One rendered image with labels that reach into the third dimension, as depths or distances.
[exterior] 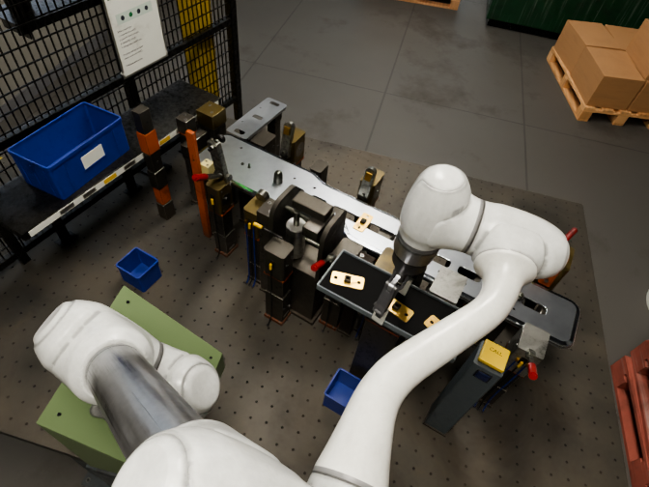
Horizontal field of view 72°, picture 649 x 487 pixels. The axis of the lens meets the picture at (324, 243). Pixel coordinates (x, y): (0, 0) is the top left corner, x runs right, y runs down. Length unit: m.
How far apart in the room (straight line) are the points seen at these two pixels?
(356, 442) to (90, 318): 0.59
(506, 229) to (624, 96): 3.85
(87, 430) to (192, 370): 0.30
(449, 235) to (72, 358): 0.70
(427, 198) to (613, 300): 2.48
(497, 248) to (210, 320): 1.08
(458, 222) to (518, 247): 0.10
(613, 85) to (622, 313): 2.08
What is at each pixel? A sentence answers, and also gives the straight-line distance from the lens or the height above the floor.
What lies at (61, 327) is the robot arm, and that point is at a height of 1.30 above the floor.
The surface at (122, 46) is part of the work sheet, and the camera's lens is 1.84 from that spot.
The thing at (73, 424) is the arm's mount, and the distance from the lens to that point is 1.21.
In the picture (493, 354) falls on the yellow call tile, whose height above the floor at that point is 1.16.
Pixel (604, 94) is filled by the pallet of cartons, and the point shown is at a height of 0.25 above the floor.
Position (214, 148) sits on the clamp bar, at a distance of 1.41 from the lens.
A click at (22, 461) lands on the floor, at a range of 2.38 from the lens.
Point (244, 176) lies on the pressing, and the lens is 1.61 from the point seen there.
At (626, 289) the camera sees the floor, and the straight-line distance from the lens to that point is 3.27.
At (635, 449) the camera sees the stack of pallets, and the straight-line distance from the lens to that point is 2.69.
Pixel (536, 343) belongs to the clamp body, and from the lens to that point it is 1.33.
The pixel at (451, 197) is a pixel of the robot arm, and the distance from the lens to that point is 0.76.
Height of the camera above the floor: 2.08
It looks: 50 degrees down
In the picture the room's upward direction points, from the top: 8 degrees clockwise
